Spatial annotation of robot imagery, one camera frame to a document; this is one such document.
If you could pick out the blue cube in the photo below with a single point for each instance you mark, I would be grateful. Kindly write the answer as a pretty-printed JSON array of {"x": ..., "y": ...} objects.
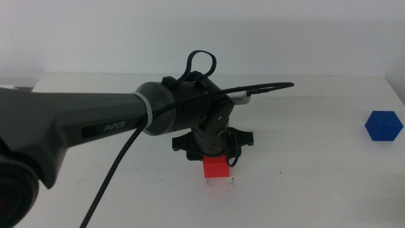
[{"x": 383, "y": 126}]

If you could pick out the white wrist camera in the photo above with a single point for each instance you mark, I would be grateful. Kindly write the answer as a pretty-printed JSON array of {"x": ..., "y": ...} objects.
[{"x": 240, "y": 99}]

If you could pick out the red cube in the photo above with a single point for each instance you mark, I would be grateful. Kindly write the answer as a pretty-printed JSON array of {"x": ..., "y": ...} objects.
[{"x": 216, "y": 169}]

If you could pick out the grey left Piper arm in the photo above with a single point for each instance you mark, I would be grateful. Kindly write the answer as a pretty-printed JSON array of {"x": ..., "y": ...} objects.
[{"x": 63, "y": 117}]

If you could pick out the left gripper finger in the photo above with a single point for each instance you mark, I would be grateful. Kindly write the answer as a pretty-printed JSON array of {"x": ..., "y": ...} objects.
[{"x": 194, "y": 157}]

